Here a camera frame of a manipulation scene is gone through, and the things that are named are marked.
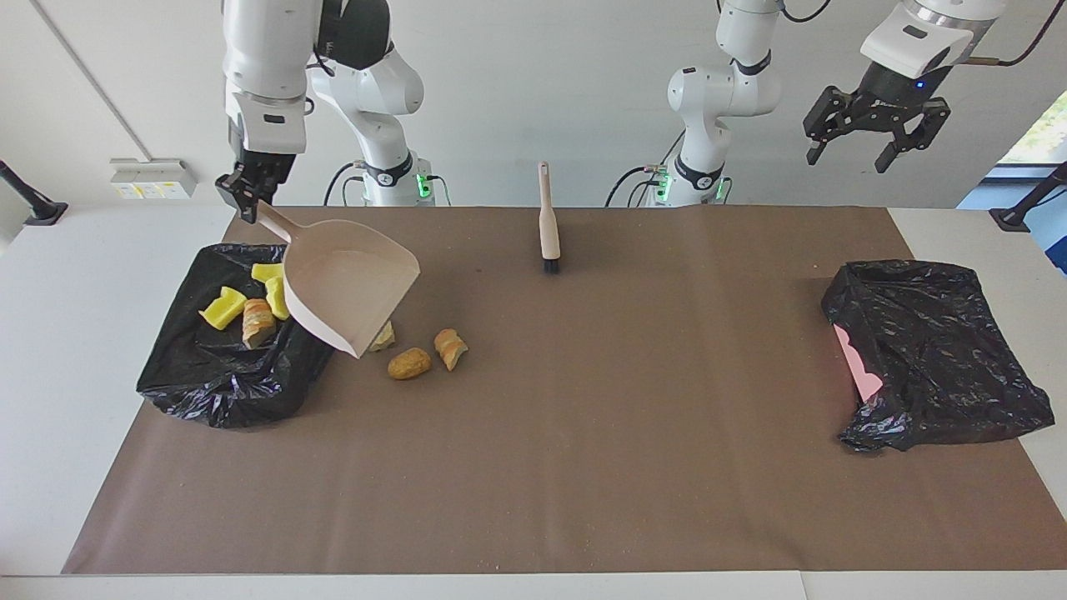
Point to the black stand foot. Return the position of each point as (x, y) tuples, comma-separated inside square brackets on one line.
[(1013, 218), (37, 208)]

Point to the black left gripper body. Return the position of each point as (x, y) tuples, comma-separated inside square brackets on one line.
[(900, 87)]

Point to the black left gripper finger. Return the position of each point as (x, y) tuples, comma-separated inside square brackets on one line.
[(829, 112), (921, 125)]

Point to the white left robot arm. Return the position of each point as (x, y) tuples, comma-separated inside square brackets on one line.
[(708, 92)]

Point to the white wall conduit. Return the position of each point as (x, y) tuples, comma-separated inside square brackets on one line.
[(92, 80)]

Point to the black plastic trash bag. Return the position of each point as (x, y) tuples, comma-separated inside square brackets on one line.
[(217, 375), (934, 350)]

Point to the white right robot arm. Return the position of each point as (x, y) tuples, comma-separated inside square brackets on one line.
[(267, 50)]

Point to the yellow sponge piece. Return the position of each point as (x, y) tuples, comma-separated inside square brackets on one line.
[(276, 300), (267, 272), (222, 308)]

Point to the beige plastic dustpan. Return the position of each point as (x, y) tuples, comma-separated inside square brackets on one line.
[(342, 283)]

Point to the striped orange bread piece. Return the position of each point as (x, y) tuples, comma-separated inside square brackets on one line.
[(450, 348), (258, 322)]

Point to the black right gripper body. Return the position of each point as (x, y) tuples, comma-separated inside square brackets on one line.
[(267, 169)]

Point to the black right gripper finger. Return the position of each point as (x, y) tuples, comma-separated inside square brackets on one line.
[(259, 202), (233, 187)]

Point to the white wall socket box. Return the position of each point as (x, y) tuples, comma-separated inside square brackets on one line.
[(154, 179)]

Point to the brown paper table mat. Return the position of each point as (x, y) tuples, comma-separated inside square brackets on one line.
[(533, 467)]

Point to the pale green bread piece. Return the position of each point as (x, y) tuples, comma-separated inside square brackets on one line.
[(385, 337)]

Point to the pink plastic bin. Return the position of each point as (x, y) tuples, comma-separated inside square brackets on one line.
[(859, 367)]

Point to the window with green view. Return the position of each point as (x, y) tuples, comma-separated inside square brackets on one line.
[(1042, 133)]

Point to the brown peanut shaped bread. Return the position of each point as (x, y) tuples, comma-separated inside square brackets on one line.
[(409, 363)]

